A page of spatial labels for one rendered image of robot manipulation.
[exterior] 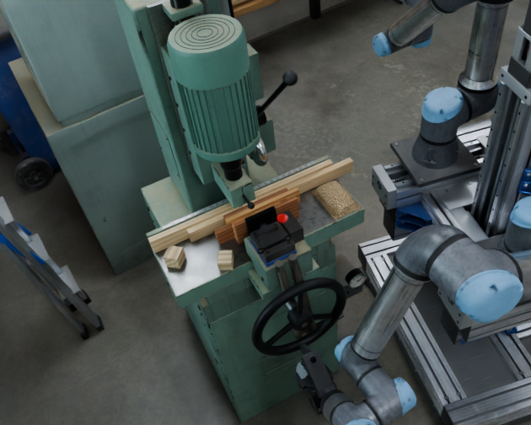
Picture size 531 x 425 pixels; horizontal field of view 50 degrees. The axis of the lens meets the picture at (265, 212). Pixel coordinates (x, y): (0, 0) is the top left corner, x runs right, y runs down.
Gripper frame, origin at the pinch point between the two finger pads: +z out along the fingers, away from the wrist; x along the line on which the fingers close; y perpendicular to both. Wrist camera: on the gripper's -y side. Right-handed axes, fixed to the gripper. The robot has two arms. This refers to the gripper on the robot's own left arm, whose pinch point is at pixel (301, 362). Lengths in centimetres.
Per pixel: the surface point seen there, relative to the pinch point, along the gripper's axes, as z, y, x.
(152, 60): 16, -88, -6
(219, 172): 19, -54, 1
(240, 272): 11.7, -27.0, -4.9
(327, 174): 22, -40, 33
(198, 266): 16.0, -32.4, -14.5
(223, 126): -2, -69, 1
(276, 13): 267, -89, 131
